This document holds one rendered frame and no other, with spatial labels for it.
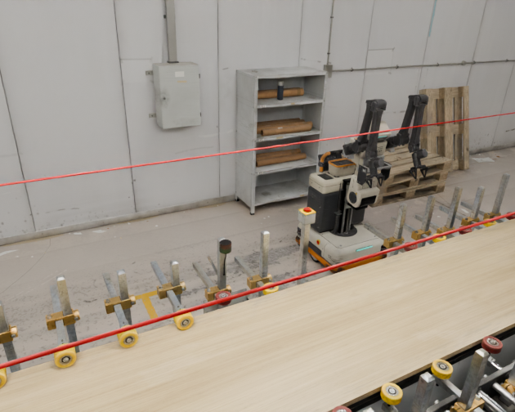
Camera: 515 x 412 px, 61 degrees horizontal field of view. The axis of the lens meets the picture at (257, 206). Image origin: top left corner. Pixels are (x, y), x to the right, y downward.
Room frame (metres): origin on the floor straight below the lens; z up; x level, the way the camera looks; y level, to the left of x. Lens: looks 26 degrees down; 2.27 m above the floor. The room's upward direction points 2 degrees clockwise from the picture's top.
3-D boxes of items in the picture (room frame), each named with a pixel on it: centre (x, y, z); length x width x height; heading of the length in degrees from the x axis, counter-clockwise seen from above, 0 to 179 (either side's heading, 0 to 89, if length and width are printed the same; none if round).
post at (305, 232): (2.13, -0.27, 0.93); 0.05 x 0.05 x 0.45; 29
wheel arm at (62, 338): (1.52, 0.88, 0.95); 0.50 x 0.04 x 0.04; 29
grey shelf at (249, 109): (4.84, -0.22, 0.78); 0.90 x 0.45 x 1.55; 119
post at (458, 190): (2.72, -1.36, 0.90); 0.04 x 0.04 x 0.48; 29
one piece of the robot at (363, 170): (3.39, -0.96, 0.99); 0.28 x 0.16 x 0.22; 119
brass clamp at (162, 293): (1.75, 0.41, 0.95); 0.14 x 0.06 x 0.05; 119
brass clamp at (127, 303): (1.63, 0.63, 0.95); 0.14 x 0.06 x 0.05; 119
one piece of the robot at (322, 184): (3.73, -0.77, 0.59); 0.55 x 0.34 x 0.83; 119
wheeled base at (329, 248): (3.65, -0.82, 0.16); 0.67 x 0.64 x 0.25; 29
